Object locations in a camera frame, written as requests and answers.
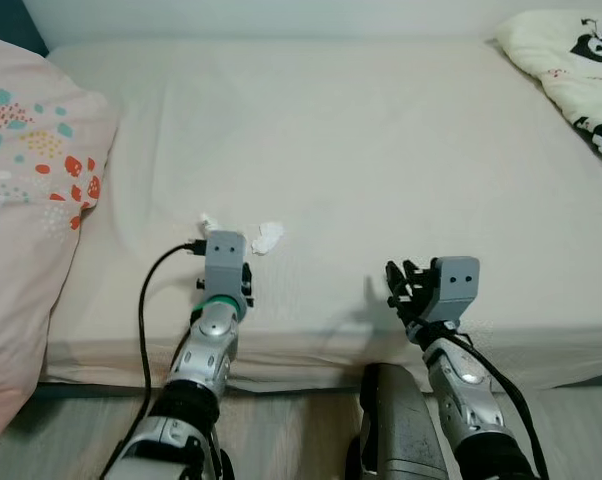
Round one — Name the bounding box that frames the cream Kuromi print blanket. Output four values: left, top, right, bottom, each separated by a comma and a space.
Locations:
496, 10, 602, 166

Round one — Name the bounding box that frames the cream bed mattress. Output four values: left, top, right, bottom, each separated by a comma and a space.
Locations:
41, 38, 602, 393

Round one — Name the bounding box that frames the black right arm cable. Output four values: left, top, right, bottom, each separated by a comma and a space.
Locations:
406, 300, 552, 480

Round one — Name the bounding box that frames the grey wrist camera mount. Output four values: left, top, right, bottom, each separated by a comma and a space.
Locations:
431, 257, 480, 326
203, 231, 248, 301

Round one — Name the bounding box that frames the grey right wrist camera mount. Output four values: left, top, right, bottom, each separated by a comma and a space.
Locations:
431, 257, 480, 326

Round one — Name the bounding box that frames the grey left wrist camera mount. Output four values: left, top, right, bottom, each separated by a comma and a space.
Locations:
203, 231, 248, 301

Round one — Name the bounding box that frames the silver robot right leg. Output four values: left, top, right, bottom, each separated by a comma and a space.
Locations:
356, 362, 450, 480

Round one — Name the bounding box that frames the pink patterned pillow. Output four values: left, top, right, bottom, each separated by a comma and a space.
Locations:
0, 35, 120, 437

